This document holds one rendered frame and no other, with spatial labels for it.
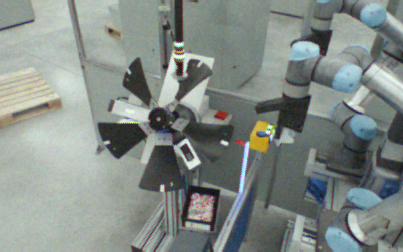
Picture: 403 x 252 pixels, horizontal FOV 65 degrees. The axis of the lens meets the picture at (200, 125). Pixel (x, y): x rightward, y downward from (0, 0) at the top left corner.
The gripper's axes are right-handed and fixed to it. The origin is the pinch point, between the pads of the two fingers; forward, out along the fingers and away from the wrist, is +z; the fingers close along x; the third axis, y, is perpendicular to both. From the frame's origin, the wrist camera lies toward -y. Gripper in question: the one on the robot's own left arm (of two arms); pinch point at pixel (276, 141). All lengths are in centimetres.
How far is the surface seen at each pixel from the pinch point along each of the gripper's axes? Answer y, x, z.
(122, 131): -78, 16, 32
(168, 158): -51, 15, 40
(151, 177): -55, 4, 44
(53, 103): -270, 136, 137
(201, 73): -45, 39, 2
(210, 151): -29.8, 17.1, 28.9
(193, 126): -43, 27, 25
